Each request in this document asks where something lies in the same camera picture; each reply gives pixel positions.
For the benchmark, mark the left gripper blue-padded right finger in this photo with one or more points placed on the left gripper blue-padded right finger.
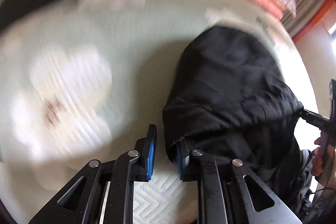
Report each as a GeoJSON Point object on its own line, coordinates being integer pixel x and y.
{"type": "Point", "coordinates": [188, 161]}

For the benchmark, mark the black hooded jacket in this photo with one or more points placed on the black hooded jacket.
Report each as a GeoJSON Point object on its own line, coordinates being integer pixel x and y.
{"type": "Point", "coordinates": [229, 99]}

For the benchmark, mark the orange and white curtain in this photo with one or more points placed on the orange and white curtain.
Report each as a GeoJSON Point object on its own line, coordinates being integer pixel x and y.
{"type": "Point", "coordinates": [307, 11]}

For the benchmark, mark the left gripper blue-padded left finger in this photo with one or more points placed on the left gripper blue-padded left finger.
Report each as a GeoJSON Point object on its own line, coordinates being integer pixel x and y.
{"type": "Point", "coordinates": [139, 161]}

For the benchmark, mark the green floral quilted bedspread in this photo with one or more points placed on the green floral quilted bedspread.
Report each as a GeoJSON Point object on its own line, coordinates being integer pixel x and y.
{"type": "Point", "coordinates": [83, 79]}

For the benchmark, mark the person's right hand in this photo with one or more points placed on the person's right hand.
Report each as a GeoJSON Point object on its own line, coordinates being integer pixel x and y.
{"type": "Point", "coordinates": [317, 169]}

